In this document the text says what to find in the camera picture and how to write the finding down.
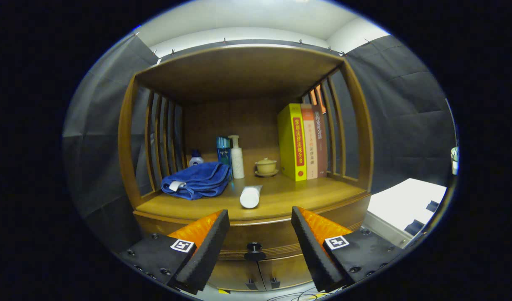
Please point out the blue folded towel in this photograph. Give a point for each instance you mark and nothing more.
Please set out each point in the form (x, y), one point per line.
(199, 179)

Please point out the orange and white book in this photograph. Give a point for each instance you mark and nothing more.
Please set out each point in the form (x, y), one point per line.
(310, 142)

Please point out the black drawer knob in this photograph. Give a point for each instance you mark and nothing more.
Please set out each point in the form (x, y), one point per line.
(254, 252)

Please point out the brown book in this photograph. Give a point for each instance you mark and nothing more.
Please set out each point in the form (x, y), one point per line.
(321, 142)

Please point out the small white blue-capped bottle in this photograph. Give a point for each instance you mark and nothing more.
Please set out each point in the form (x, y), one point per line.
(196, 159)

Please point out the wooden cabinet door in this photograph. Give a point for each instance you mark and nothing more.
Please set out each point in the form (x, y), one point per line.
(235, 274)
(287, 269)

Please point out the white drawer cabinet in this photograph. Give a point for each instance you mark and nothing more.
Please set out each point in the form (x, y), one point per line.
(402, 200)

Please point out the white wall device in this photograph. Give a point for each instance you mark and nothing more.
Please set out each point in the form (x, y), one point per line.
(454, 161)

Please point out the white pump bottle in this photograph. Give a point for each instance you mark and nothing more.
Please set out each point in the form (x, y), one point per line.
(237, 161)

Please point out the thick yellow book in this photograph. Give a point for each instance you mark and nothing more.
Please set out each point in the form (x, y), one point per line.
(291, 142)

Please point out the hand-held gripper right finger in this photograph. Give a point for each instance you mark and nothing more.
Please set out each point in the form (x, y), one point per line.
(316, 255)

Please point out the wooden cabinet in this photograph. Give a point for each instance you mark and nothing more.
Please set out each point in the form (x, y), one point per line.
(239, 71)

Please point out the wooden countertop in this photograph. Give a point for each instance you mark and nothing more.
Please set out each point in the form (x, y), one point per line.
(289, 196)

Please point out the wooden drawer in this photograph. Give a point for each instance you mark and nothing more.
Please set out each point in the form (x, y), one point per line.
(264, 236)

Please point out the clear blue bottle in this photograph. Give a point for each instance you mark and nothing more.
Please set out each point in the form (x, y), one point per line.
(223, 152)

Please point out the beige lidded teacup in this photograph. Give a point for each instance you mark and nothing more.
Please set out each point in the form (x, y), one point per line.
(266, 167)

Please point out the white cleanser tube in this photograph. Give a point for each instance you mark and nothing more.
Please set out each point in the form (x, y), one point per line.
(251, 196)

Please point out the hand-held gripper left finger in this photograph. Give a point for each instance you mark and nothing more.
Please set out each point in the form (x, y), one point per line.
(206, 255)

